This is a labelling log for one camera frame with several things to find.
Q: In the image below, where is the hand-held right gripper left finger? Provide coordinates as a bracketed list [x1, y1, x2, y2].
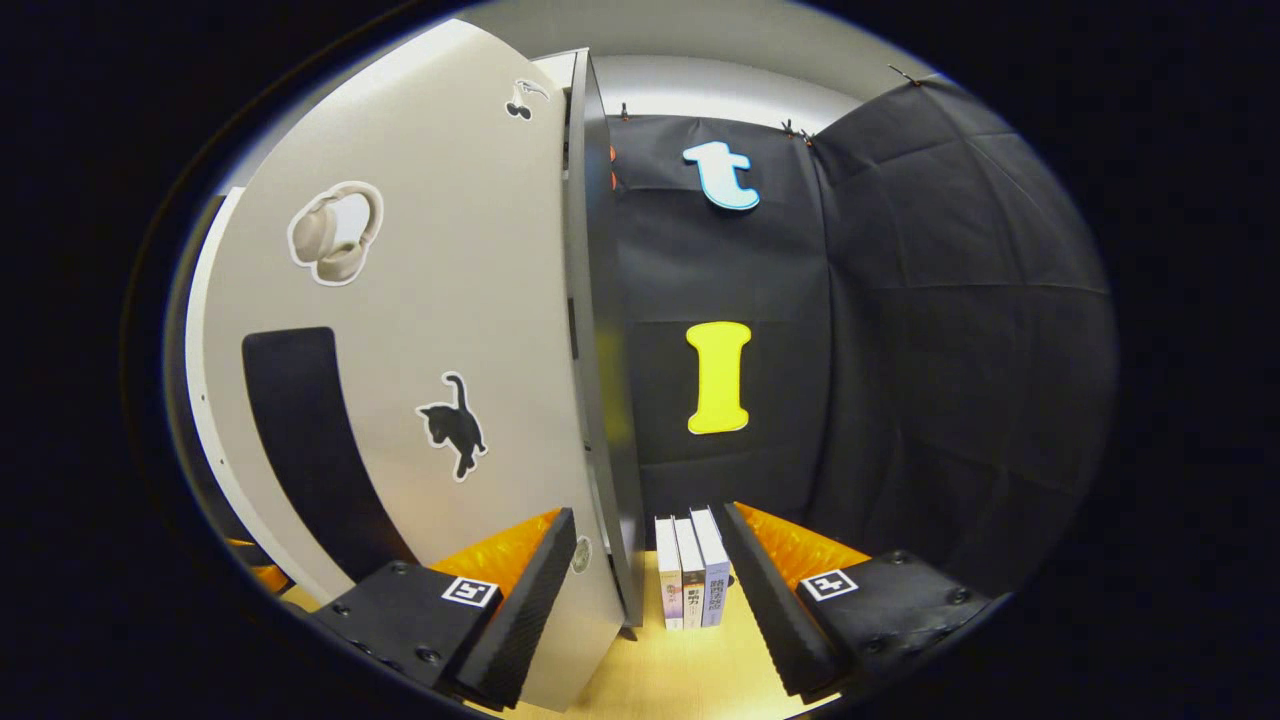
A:
[310, 508, 579, 713]

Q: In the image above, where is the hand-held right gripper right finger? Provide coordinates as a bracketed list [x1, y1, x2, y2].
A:
[720, 502, 1004, 701]

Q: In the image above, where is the white shoe cabinet door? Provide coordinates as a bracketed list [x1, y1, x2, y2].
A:
[200, 18, 641, 713]
[185, 188, 336, 603]

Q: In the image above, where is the lavender blue book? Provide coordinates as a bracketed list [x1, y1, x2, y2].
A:
[690, 507, 732, 628]

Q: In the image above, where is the white black spine book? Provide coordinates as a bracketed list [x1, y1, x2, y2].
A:
[672, 514, 706, 630]

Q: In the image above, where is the white purple book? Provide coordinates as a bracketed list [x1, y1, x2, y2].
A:
[655, 516, 684, 631]

